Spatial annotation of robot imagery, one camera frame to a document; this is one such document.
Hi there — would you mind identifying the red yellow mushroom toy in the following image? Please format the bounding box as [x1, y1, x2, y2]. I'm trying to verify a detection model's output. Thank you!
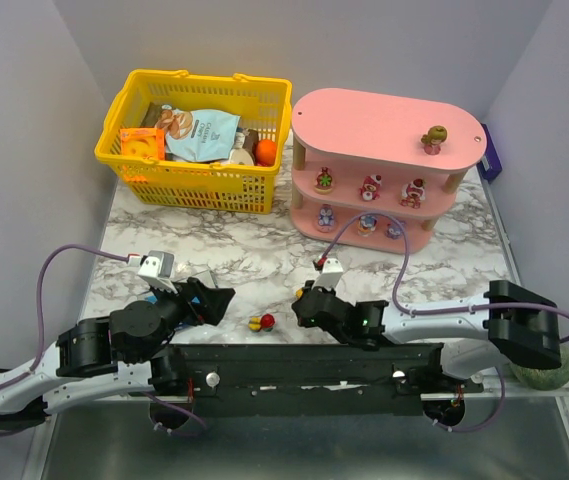
[248, 314, 276, 332]

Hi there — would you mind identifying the purple bunny donut toy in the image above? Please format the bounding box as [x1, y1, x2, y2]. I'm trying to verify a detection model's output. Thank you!
[315, 204, 337, 233]

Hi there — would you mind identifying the purple bunny cup toy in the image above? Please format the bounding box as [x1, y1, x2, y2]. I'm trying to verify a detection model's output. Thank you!
[357, 214, 378, 237]

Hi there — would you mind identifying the small purple bunny toy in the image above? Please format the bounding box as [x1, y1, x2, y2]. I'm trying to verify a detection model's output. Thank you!
[385, 220, 407, 240]

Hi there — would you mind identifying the strawberry tart toy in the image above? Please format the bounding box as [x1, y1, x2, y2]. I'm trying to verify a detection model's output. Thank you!
[314, 167, 333, 195]

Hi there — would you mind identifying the pink strawberry bear toy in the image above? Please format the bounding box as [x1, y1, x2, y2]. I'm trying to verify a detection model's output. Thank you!
[400, 178, 426, 209]

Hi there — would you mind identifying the olive brown round toy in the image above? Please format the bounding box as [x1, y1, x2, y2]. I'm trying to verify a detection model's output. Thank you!
[421, 125, 448, 155]

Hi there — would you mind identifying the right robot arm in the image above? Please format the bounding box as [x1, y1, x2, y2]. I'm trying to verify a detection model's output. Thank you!
[292, 280, 562, 380]

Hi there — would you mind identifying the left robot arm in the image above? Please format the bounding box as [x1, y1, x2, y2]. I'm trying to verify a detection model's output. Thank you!
[0, 277, 235, 436]

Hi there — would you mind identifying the pink three-tier shelf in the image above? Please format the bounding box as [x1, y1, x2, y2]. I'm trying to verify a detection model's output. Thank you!
[290, 88, 486, 253]

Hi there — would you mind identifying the purple box behind shelf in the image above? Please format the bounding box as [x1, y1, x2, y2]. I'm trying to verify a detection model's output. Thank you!
[478, 123, 503, 183]

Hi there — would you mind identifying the blue boxed product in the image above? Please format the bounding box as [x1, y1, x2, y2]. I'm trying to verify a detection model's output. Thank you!
[137, 270, 218, 303]

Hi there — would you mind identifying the white round container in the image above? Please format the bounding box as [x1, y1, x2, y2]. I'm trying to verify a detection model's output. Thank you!
[224, 147, 255, 166]

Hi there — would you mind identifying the orange fruit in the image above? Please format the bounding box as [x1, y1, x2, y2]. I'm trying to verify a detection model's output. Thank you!
[254, 139, 278, 167]

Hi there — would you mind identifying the yellow plastic shopping basket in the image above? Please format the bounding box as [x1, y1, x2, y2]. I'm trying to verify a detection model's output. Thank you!
[94, 69, 292, 214]

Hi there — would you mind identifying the orange snack box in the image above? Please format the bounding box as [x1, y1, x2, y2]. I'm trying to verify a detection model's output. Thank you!
[120, 127, 165, 161]

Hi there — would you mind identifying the light blue snack bag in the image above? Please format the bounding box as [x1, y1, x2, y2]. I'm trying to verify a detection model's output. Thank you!
[157, 105, 240, 163]

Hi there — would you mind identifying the dark brown packet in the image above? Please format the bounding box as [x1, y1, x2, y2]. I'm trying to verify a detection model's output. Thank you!
[140, 103, 163, 128]

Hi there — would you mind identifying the green textured ball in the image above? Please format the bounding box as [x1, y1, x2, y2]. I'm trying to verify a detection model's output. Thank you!
[510, 345, 569, 391]

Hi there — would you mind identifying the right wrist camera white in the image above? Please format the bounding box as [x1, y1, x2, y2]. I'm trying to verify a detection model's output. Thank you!
[313, 257, 344, 290]

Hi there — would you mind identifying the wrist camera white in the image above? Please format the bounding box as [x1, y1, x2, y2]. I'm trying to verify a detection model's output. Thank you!
[127, 250, 177, 293]
[313, 257, 344, 290]

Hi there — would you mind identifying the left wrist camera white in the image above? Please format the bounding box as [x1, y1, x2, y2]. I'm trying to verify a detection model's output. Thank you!
[127, 250, 177, 293]

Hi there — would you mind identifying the black mounting rail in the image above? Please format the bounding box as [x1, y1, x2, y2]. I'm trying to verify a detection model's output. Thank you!
[128, 342, 485, 419]

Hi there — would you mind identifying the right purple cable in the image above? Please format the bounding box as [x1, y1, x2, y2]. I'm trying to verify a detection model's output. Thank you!
[313, 213, 569, 346]

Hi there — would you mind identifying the purple cable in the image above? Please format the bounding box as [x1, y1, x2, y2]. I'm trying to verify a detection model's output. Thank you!
[313, 213, 569, 346]
[0, 243, 138, 439]

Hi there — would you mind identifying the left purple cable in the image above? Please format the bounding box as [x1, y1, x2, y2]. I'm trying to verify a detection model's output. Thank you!
[0, 243, 138, 439]

